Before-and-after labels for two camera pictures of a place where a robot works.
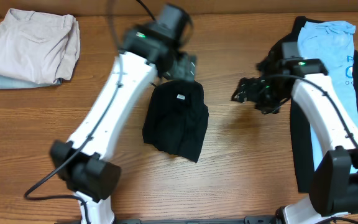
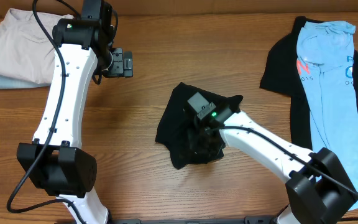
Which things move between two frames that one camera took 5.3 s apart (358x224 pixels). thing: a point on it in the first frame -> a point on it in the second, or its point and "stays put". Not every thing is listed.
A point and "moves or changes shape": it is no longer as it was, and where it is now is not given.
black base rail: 247,220 stays put
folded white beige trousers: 36,47 stays put
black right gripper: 253,85 -> 198,145
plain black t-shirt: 176,119 moves or changes shape
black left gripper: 183,69 -> 117,63
